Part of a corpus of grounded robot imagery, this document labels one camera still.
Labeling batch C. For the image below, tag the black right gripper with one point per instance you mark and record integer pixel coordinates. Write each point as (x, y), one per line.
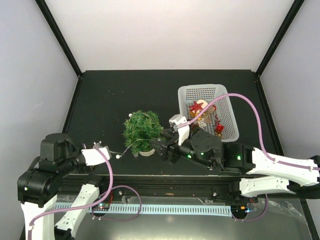
(171, 145)

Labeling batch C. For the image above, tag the small green christmas tree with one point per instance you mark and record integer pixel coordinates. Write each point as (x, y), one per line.
(142, 131)

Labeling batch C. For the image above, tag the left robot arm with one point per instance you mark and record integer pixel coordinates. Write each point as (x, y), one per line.
(37, 188)

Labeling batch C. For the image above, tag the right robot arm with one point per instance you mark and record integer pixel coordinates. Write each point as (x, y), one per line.
(255, 172)

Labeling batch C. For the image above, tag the white tree pot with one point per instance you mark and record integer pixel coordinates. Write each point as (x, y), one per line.
(147, 153)

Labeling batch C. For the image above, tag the red star tree topper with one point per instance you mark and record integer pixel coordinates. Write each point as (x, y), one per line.
(195, 107)

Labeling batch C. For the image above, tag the gold gift box ornament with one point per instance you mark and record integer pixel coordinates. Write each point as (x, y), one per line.
(195, 114)

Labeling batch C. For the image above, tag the white snowflake ornament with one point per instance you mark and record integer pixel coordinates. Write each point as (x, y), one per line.
(201, 123)

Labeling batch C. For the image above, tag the burlap bow ornament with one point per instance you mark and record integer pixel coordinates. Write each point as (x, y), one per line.
(206, 116)

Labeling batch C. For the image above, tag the white round foam ornament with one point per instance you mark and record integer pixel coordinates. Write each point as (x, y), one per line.
(201, 104)

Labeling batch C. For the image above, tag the red berry sprig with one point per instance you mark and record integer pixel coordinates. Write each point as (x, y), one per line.
(216, 120)

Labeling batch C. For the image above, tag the red gift box ornament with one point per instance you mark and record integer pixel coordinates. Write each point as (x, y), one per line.
(219, 128)

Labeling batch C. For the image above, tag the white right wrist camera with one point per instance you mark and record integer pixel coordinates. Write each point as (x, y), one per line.
(180, 125)

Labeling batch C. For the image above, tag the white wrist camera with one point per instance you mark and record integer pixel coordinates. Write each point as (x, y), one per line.
(95, 157)
(180, 125)

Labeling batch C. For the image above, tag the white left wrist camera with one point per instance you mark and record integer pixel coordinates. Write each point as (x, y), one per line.
(95, 157)

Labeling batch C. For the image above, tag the light blue cable duct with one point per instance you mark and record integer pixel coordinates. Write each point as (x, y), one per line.
(163, 209)

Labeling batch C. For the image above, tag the black frame post right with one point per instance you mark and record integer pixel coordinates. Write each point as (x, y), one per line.
(281, 32)

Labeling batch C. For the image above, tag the black frame post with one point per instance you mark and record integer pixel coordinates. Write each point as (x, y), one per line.
(281, 32)
(47, 14)

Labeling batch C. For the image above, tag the black frame post left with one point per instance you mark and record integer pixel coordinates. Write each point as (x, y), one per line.
(47, 14)

